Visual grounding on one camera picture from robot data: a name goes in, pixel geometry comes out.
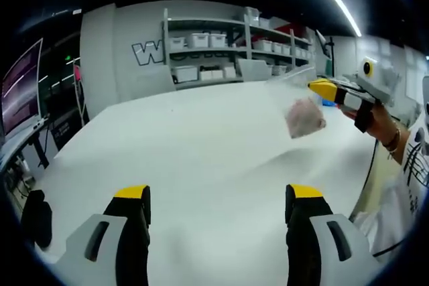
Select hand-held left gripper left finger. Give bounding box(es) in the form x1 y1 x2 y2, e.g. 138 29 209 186
56 184 151 286

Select black bag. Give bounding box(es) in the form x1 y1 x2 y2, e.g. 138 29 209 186
20 189 54 249

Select black camera stand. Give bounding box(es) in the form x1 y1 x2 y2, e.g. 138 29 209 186
314 29 336 78

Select black cable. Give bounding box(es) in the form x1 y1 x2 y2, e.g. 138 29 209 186
364 138 412 257

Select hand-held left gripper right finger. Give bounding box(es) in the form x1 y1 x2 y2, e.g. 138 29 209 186
284 184 383 286

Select grey shelf unit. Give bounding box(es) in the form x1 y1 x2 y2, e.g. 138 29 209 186
162 7 318 86

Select grey desk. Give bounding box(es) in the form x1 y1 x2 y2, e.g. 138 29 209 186
0 115 51 175

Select clear resealable bag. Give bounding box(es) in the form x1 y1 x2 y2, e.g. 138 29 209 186
264 64 328 140

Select desk monitor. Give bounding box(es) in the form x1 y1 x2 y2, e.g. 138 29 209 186
1 38 44 139

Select blue snack packet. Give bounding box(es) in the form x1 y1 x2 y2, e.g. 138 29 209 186
316 96 339 109

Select gold bracelet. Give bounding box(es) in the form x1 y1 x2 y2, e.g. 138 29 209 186
381 127 402 153

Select person in white shirt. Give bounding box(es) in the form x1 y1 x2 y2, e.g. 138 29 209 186
351 111 429 263

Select grey chair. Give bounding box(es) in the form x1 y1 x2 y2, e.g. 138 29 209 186
237 58 273 82

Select person's right hand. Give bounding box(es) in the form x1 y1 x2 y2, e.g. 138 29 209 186
341 103 400 143

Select group of white storage bins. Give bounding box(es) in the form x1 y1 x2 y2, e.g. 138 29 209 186
168 7 316 83

